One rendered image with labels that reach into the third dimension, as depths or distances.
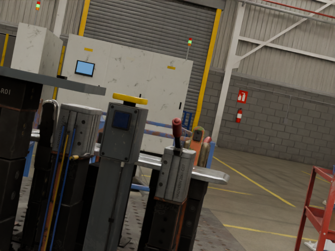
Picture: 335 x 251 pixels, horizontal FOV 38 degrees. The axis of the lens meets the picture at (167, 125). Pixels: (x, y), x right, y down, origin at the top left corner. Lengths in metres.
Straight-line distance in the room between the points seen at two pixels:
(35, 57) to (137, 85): 1.95
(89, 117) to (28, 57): 8.20
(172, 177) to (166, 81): 8.29
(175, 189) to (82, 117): 0.28
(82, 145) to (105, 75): 8.14
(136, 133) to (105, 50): 8.35
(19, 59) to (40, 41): 0.49
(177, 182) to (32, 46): 8.33
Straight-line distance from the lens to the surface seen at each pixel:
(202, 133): 1.44
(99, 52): 9.29
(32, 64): 9.32
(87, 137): 1.17
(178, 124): 0.99
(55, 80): 0.98
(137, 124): 0.96
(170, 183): 1.12
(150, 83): 9.34
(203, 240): 1.79
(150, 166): 1.24
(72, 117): 1.16
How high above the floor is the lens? 1.17
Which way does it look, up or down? 3 degrees down
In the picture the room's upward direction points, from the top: 12 degrees clockwise
